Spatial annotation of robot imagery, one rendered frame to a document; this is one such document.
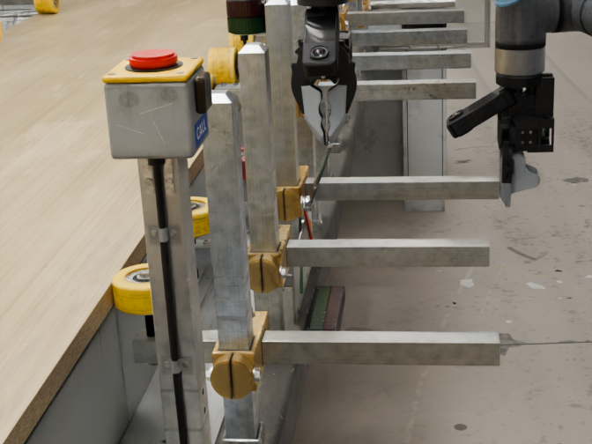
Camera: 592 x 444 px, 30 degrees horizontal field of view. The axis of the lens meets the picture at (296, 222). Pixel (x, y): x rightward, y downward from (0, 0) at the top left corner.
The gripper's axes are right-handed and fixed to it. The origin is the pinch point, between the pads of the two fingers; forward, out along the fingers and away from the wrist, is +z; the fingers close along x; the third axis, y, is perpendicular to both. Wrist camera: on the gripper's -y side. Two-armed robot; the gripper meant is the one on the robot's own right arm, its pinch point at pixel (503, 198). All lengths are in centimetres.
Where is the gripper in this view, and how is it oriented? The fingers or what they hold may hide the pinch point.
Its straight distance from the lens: 177.8
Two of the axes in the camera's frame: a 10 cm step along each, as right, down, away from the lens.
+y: 9.9, -0.1, -1.2
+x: 1.1, -3.4, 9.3
